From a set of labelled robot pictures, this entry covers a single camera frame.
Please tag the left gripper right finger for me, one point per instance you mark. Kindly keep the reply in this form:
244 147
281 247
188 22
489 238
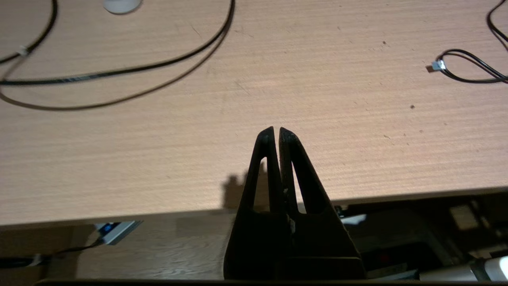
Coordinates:
325 246

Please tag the dark robot base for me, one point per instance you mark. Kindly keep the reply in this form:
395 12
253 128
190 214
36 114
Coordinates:
416 238

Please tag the small white round device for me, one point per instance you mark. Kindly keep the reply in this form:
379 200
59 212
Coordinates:
121 4

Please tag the small silver hub device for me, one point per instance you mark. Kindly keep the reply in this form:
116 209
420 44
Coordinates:
117 232

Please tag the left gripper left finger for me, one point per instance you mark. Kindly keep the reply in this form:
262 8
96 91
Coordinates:
254 238

